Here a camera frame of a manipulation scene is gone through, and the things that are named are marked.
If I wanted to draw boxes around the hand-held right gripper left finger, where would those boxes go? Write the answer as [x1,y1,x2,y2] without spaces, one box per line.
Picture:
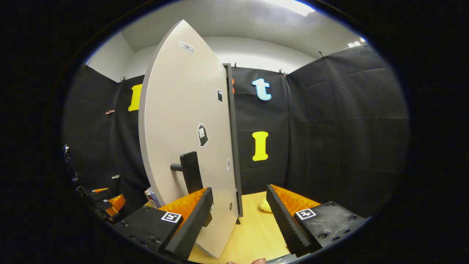
[113,187,214,261]

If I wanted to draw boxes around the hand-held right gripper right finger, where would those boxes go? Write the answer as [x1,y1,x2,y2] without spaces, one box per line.
[266,184,368,257]

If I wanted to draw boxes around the black door handle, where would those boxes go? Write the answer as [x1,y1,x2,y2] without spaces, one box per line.
[170,151,213,227]

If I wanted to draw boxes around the beige cabinet door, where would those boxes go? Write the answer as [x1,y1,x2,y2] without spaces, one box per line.
[138,19,240,259]

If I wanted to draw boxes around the black backdrop cloth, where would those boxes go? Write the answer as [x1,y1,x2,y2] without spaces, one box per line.
[62,43,410,220]

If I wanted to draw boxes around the long ceiling light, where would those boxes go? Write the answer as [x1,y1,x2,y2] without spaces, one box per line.
[262,0,315,17]

